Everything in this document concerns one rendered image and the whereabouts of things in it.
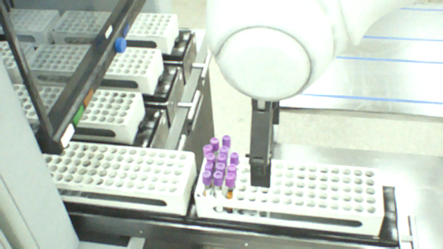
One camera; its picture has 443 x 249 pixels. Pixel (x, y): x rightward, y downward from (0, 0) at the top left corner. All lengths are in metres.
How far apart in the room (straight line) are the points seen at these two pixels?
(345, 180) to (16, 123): 0.52
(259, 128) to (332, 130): 1.56
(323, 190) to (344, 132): 1.37
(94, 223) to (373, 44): 0.74
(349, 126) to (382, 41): 1.01
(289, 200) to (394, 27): 0.63
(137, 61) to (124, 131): 0.21
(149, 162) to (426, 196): 0.98
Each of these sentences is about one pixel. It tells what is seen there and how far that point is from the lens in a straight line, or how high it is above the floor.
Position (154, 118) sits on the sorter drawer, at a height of 0.82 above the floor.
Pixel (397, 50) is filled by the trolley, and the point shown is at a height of 0.82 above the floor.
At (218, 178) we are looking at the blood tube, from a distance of 0.78.
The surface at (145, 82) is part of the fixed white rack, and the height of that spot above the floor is 0.85.
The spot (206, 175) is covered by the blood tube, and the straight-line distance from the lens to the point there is 0.78.
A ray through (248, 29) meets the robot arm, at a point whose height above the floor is 1.30.
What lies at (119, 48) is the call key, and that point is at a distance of 0.96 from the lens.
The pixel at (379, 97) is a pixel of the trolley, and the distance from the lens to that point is 1.09.
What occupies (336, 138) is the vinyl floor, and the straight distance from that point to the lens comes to 2.16.
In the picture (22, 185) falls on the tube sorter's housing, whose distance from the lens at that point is 0.76.
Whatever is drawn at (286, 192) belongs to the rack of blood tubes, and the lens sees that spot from 0.84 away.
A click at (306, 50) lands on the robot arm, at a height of 1.29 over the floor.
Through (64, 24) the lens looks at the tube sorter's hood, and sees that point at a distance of 0.81.
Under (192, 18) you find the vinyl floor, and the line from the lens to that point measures 2.95.
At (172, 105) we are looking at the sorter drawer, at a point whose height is 0.78.
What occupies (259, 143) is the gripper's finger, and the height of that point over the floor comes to 1.04.
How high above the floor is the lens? 1.50
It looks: 42 degrees down
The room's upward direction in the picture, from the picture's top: 5 degrees counter-clockwise
